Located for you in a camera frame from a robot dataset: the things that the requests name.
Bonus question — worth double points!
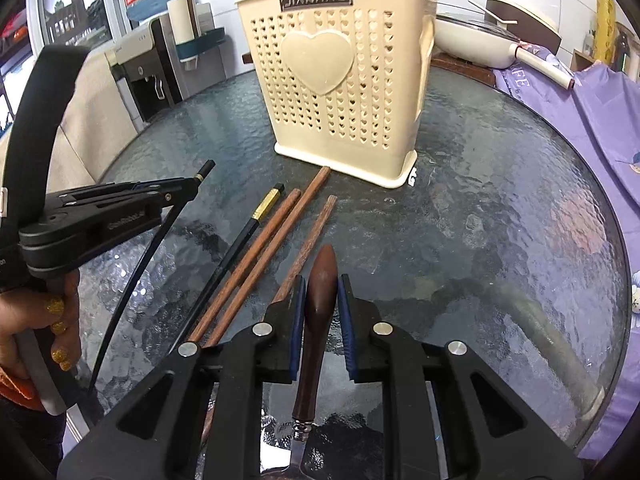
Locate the brown wooden chopstick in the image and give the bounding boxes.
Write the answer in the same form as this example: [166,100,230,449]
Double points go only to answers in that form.
[199,194,339,449]
[180,188,302,342]
[206,167,331,347]

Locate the black chopstick plain tip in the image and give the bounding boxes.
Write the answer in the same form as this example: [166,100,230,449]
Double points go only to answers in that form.
[86,159,217,396]

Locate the wooden handled small spoon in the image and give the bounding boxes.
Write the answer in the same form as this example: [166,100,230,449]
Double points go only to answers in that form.
[260,244,337,479]

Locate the black chopstick gold band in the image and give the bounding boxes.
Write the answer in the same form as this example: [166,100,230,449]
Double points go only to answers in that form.
[168,183,284,352]

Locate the left hand yellow nails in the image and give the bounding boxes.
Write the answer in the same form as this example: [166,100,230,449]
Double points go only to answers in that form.
[1,270,81,379]

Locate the beige cloth cover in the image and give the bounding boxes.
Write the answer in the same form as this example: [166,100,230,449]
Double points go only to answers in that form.
[0,49,139,196]

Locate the white black water dispenser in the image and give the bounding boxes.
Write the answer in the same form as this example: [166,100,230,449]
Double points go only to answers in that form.
[112,12,226,124]

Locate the paper cup dispenser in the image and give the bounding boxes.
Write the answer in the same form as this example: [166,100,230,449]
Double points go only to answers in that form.
[167,0,226,72]

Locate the cream perforated utensil holder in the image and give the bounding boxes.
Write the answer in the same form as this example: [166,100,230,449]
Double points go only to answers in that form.
[238,0,437,188]

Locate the purple floral cloth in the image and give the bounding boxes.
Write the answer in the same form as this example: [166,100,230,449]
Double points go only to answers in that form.
[494,62,639,460]

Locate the white pan with lid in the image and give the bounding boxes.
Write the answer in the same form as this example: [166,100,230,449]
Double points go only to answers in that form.
[433,0,576,91]

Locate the yellow roll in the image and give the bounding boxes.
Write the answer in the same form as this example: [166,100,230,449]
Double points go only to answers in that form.
[593,0,616,65]

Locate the white brown rice cooker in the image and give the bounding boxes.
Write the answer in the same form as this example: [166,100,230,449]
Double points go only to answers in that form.
[485,0,562,54]

